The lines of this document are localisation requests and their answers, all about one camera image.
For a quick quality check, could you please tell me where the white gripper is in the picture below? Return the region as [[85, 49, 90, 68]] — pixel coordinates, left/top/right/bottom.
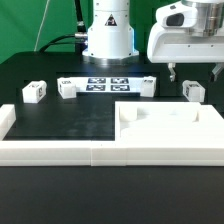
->
[[147, 23, 224, 82]]

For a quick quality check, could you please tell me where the white square tabletop part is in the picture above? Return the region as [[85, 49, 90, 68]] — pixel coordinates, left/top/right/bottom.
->
[[115, 101, 224, 141]]

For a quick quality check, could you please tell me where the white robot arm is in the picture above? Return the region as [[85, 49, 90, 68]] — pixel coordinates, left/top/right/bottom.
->
[[83, 0, 224, 79]]

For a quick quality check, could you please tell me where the fiducial marker sheet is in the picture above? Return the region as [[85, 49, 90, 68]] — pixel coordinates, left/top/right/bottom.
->
[[71, 77, 143, 93]]

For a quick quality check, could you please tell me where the green backdrop curtain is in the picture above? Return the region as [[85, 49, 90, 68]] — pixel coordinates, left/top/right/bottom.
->
[[0, 0, 178, 63]]

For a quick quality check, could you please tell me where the white U-shaped obstacle fence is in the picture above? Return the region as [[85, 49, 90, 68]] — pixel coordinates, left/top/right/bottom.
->
[[0, 104, 224, 166]]

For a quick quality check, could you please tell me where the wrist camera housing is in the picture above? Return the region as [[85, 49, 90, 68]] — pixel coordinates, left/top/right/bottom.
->
[[156, 2, 198, 29]]

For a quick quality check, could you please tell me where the black cable bundle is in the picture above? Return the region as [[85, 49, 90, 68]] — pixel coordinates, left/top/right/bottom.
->
[[39, 0, 89, 54]]

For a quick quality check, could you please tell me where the white thin cable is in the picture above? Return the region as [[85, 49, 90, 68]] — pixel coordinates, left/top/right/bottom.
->
[[33, 0, 52, 53]]

